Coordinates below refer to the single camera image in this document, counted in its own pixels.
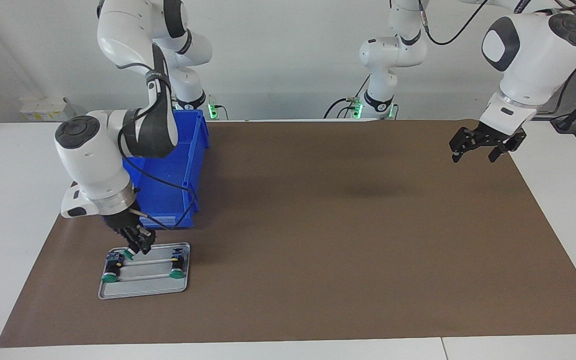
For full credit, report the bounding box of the black base cable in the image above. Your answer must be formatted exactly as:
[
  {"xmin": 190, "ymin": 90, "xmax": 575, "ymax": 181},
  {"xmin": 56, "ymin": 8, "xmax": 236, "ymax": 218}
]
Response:
[{"xmin": 323, "ymin": 75, "xmax": 371, "ymax": 120}]

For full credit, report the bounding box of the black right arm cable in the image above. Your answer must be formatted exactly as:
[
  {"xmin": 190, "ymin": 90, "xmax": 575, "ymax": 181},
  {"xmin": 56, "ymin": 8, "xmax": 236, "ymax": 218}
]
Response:
[{"xmin": 115, "ymin": 44, "xmax": 200, "ymax": 232}]

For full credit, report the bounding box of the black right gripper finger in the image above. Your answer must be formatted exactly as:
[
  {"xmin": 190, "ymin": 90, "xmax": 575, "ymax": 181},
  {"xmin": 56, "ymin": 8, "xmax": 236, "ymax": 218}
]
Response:
[
  {"xmin": 120, "ymin": 227, "xmax": 141, "ymax": 253},
  {"xmin": 138, "ymin": 227, "xmax": 157, "ymax": 255}
]

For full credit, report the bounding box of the grey metal tray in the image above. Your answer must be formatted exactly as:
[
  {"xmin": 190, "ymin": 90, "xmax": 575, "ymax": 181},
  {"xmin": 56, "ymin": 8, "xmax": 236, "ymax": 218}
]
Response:
[{"xmin": 97, "ymin": 242, "xmax": 192, "ymax": 300}]

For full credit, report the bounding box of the blue plastic storage bin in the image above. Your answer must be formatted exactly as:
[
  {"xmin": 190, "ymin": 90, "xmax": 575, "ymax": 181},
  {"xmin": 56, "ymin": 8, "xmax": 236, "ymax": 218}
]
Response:
[{"xmin": 122, "ymin": 109, "xmax": 211, "ymax": 230}]

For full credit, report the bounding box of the brown table mat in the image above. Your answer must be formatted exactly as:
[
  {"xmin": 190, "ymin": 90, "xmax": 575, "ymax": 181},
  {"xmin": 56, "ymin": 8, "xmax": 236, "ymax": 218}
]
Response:
[{"xmin": 0, "ymin": 119, "xmax": 576, "ymax": 348}]

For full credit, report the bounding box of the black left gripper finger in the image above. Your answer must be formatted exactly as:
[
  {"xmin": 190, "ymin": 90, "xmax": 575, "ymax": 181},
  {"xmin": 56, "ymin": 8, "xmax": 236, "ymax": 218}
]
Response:
[
  {"xmin": 449, "ymin": 127, "xmax": 484, "ymax": 163},
  {"xmin": 489, "ymin": 131, "xmax": 527, "ymax": 163}
]

